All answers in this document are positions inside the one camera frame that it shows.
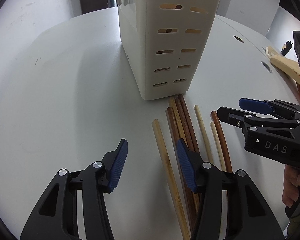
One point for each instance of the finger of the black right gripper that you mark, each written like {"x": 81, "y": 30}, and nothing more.
{"x": 277, "y": 108}
{"x": 250, "y": 122}

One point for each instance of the dark wooden chopstick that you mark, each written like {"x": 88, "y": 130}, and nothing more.
{"x": 186, "y": 131}

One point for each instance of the cream plastic utensil holder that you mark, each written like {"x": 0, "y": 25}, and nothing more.
{"x": 164, "y": 41}

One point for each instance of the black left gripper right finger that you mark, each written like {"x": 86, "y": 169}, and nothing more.
{"x": 248, "y": 215}

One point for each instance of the light bamboo chopstick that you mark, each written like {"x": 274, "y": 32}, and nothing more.
{"x": 170, "y": 179}

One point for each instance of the person's right hand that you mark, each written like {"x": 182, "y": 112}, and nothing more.
{"x": 290, "y": 186}

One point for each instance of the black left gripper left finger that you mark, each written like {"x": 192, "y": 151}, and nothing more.
{"x": 55, "y": 214}

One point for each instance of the reddish brown wooden chopstick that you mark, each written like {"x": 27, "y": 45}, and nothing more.
{"x": 189, "y": 122}

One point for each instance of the tan wooden chopstick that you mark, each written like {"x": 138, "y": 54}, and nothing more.
{"x": 177, "y": 118}

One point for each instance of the curved reddish brown chopstick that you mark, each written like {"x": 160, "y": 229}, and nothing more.
{"x": 222, "y": 139}

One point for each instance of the black object on far desk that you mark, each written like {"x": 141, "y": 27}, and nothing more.
{"x": 286, "y": 48}

